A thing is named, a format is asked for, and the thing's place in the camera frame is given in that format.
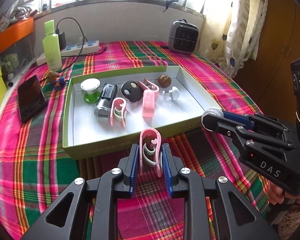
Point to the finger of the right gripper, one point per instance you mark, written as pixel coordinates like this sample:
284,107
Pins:
249,142
259,123

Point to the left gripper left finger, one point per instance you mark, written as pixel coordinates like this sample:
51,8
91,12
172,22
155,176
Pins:
88,208

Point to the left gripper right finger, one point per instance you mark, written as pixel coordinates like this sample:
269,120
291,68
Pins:
212,204

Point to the white ribbed round cap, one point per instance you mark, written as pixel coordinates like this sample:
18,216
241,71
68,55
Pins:
214,111

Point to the white knob hook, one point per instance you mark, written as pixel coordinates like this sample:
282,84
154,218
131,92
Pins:
173,93

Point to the brown walnut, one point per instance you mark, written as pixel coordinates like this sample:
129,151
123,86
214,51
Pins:
164,81

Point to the large pink clip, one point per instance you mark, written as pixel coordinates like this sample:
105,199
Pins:
150,150

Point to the small pink clip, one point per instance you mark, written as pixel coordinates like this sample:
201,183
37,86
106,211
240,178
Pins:
148,104

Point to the pink clip with green pad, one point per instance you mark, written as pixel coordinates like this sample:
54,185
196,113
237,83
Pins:
118,111

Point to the black round disc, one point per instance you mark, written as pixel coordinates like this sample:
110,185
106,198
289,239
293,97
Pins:
132,91

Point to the black cylindrical light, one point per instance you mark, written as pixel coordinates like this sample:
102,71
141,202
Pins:
108,94

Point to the white disc green base holder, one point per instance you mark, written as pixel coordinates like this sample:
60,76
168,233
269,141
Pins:
90,87

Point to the right hand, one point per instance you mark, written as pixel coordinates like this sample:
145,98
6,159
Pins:
276,195

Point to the grey mini heater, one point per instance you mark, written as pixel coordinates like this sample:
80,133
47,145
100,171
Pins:
183,37

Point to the heart pattern curtain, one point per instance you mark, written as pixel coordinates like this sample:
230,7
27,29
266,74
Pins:
231,32

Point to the green white cardboard box tray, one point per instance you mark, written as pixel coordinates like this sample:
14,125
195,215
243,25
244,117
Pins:
86,135

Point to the black smartphone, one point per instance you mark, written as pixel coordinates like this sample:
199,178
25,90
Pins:
31,99

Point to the blue orange toy charm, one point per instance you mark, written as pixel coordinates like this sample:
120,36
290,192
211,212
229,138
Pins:
59,83

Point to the black clip on windowsill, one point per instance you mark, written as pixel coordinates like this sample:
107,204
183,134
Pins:
168,3

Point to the white power strip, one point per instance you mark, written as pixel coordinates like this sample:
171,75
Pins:
87,48

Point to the green lotion bottle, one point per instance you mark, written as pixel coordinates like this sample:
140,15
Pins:
51,47

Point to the black charger plug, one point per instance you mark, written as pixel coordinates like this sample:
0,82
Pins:
62,39

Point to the orange tray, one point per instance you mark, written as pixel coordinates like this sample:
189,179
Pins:
15,33

